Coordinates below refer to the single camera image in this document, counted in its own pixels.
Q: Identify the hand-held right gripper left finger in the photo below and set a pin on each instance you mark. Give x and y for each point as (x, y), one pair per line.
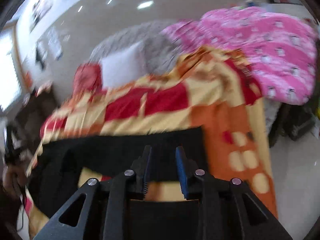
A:
(147, 165)

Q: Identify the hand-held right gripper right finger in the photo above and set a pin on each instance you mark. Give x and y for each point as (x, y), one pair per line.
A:
(181, 170)

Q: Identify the black pants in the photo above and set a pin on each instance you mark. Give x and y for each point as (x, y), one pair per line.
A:
(112, 150)

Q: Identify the dark wooden table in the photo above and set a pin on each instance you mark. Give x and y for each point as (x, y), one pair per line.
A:
(40, 107)

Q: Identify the orange red yellow printed blanket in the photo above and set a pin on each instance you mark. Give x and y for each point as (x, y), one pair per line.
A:
(162, 100)

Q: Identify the window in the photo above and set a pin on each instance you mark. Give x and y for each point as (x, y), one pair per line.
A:
(8, 75)

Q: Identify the white pillow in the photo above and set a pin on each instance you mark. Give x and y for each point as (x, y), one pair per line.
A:
(122, 67)

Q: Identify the red round pillow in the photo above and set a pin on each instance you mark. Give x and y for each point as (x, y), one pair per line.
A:
(87, 78)

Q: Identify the grey floral pillow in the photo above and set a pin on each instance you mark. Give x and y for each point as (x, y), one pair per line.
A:
(160, 52)

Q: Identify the black bag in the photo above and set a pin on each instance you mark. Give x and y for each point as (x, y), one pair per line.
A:
(297, 127)

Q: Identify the pink printed quilt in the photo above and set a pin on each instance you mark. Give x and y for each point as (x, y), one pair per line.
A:
(275, 55)

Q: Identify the ceiling panel light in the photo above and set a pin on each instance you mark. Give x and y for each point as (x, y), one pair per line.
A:
(145, 4)

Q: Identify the wall calendar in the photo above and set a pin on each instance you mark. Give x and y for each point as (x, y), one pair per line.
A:
(55, 42)

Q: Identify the wall poster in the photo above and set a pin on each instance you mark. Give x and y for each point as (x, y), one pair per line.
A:
(41, 7)

